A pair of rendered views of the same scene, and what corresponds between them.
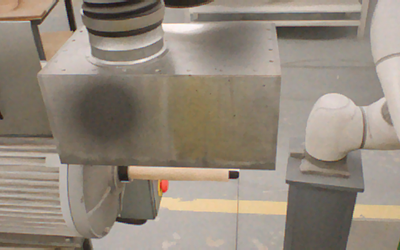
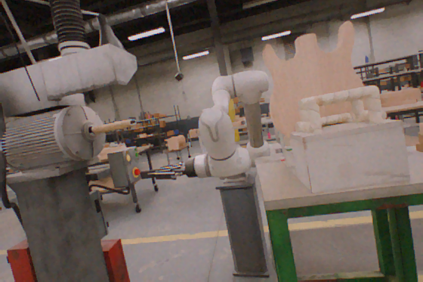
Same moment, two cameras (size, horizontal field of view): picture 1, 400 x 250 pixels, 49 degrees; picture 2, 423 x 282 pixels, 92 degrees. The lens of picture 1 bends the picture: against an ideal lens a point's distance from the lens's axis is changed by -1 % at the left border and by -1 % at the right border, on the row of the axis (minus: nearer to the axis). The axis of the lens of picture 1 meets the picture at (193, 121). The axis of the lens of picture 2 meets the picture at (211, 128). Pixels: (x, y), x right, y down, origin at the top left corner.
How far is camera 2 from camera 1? 0.75 m
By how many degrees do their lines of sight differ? 30
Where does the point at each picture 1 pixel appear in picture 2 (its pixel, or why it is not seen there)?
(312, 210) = (233, 204)
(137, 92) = (69, 61)
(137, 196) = (119, 172)
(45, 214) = (48, 138)
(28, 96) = not seen: hidden behind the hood
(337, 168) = (240, 178)
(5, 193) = (35, 131)
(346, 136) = not seen: hidden behind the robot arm
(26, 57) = not seen: hidden behind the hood
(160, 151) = (78, 85)
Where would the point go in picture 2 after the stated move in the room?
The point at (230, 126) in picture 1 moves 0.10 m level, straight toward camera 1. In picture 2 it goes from (99, 67) to (77, 60)
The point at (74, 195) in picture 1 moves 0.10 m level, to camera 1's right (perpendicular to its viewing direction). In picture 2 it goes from (59, 124) to (82, 119)
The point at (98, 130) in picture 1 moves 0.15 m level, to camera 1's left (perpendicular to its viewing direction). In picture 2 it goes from (58, 81) to (20, 88)
